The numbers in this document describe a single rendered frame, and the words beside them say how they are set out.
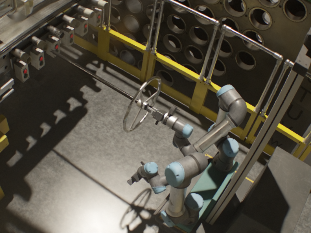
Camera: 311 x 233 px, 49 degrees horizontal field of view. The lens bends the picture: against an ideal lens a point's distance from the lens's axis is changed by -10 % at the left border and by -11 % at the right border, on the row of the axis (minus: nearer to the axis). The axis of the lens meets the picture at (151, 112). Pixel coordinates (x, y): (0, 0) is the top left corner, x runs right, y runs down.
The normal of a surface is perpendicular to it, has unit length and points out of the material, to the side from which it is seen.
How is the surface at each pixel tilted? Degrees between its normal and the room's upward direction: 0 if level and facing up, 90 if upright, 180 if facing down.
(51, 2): 0
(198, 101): 90
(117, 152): 0
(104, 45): 90
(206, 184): 0
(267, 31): 90
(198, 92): 90
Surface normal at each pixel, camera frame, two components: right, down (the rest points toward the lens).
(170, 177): -0.83, 0.25
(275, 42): -0.55, 0.59
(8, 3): 0.83, 0.49
